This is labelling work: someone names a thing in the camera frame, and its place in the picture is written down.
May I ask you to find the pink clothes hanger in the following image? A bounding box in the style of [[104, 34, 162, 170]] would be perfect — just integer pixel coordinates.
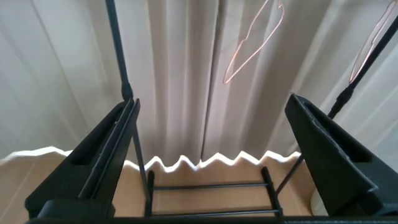
[[223, 0, 285, 85], [348, 0, 398, 83]]

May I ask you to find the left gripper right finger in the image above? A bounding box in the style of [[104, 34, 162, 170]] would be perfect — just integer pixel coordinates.
[[284, 92, 398, 217]]

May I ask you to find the white curtain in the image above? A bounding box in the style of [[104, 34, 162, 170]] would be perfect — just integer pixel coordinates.
[[0, 0, 398, 174]]

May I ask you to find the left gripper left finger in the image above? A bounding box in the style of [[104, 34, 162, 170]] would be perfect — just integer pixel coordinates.
[[24, 97, 141, 218]]

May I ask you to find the black clothes rack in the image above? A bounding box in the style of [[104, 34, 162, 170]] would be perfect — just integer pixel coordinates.
[[104, 0, 398, 218]]

